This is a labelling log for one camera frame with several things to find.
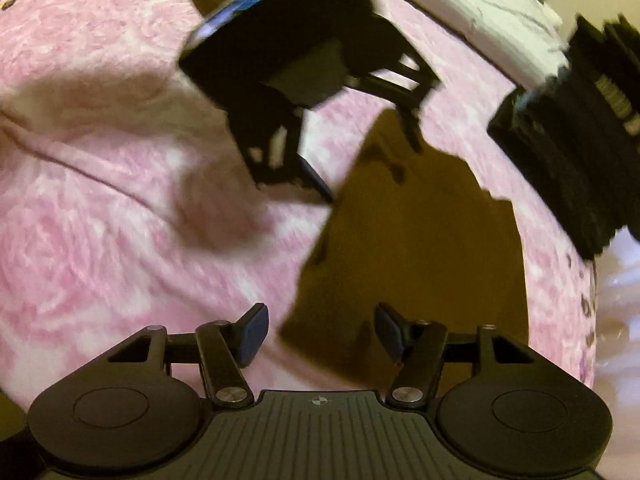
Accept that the brown knit cardigan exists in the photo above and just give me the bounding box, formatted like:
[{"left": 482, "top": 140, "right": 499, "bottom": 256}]
[{"left": 280, "top": 109, "right": 529, "bottom": 389}]

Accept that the stack of dark folded clothes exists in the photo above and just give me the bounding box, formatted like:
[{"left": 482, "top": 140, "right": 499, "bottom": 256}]
[{"left": 487, "top": 15, "right": 639, "bottom": 260}]

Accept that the pink floral bedspread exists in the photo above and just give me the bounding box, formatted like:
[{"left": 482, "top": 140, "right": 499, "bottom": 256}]
[{"left": 1, "top": 0, "right": 596, "bottom": 410}]

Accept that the white sheer curtain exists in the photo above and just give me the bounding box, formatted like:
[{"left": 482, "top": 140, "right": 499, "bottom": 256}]
[{"left": 594, "top": 230, "right": 640, "bottom": 479}]

